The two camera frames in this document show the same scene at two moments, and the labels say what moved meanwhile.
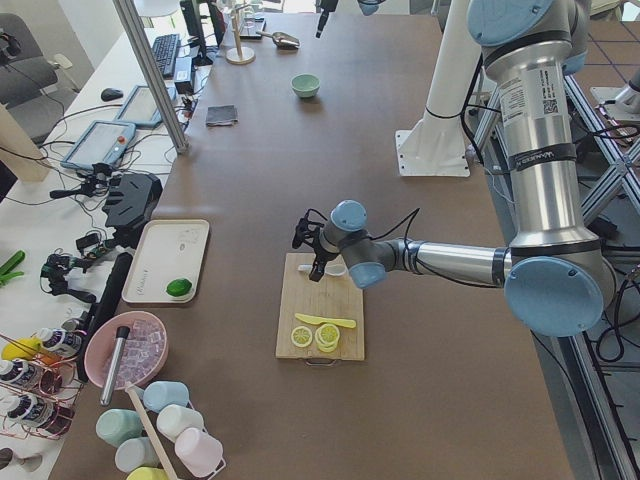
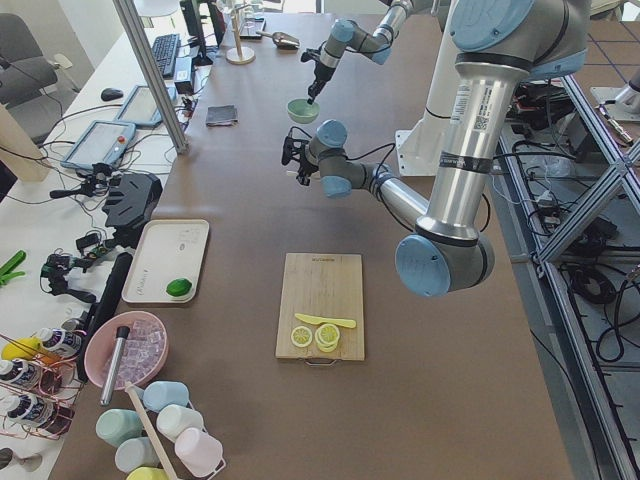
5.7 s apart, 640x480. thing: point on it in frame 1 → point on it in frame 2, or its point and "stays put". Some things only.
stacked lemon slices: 327,335 stays put
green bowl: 306,85 → 300,111
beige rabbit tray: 166,250 stays put
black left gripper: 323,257 → 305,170
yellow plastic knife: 330,321 stays put
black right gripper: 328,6 → 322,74
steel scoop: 282,39 stays put
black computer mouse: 110,94 stays put
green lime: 178,287 stays put
